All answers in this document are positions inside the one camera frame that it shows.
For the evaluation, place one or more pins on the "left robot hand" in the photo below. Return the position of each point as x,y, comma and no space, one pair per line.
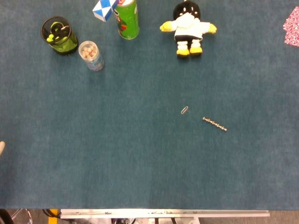
1,147

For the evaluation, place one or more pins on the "black round base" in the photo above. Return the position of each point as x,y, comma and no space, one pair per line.
5,217

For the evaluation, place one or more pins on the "black mesh pen holder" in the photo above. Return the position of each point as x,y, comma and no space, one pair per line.
59,35

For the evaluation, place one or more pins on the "clear plastic snack jar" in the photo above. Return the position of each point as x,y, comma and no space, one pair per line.
91,55

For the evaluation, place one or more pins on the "blue and white snake cube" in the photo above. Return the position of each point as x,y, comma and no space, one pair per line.
105,9

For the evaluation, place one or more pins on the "green chips can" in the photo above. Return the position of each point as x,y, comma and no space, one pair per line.
127,19

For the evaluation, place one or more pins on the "silver paper clip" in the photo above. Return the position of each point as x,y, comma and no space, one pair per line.
184,109

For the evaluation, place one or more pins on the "black and white plush penguin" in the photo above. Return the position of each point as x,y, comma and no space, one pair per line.
188,30

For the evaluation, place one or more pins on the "pink patterned cloth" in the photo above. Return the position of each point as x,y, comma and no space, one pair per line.
292,29

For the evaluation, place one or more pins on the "aluminium table edge rail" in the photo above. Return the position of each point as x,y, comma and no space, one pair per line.
163,213

